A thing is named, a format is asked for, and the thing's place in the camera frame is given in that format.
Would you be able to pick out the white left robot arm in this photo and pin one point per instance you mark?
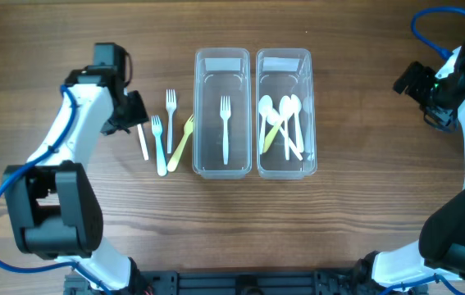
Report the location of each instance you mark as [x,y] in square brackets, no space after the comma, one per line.
[53,210]

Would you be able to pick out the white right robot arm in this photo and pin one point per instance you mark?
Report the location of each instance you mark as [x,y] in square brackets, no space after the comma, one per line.
[439,253]

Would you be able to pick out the white plastic spoon slanted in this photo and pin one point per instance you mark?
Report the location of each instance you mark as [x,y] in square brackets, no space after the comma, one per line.
[264,108]

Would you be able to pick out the clear plastic container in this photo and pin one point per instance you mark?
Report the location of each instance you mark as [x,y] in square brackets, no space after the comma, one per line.
[222,72]
[280,72]

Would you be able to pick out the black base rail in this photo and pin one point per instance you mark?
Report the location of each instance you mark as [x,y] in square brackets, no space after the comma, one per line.
[317,282]

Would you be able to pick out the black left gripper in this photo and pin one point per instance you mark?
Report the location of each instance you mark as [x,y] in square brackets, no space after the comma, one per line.
[132,113]

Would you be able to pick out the yellow plastic spoon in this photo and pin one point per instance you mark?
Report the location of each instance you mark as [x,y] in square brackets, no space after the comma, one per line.
[276,124]

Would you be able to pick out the right clear plastic container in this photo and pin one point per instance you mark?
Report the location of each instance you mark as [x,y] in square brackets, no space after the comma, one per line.
[280,72]

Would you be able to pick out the white plastic fork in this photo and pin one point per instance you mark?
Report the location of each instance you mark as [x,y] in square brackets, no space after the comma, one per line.
[225,113]
[171,105]
[142,141]

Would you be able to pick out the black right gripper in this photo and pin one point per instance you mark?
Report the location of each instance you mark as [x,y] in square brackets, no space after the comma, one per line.
[414,82]

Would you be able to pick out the white plastic spoon wide handle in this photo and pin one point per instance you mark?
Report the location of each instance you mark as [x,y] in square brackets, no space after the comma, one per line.
[298,132]

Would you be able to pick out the white plastic spoon in container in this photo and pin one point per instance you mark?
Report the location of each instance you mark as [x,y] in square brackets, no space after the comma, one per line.
[272,118]

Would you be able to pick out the yellow plastic fork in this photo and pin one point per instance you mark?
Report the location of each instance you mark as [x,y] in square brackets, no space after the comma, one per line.
[175,158]

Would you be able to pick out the light blue plastic fork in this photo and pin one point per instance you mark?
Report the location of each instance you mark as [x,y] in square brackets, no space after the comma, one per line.
[160,157]

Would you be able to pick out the left clear plastic container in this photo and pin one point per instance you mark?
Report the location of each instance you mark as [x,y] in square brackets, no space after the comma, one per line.
[222,72]

